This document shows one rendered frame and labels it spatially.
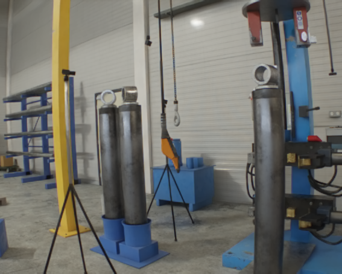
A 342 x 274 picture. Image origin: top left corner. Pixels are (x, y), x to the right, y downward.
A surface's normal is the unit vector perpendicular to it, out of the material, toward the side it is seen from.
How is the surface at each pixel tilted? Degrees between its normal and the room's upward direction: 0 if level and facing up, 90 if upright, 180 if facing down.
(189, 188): 90
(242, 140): 90
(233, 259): 90
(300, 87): 90
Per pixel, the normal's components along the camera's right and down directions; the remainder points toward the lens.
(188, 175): -0.63, 0.04
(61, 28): 0.77, -0.02
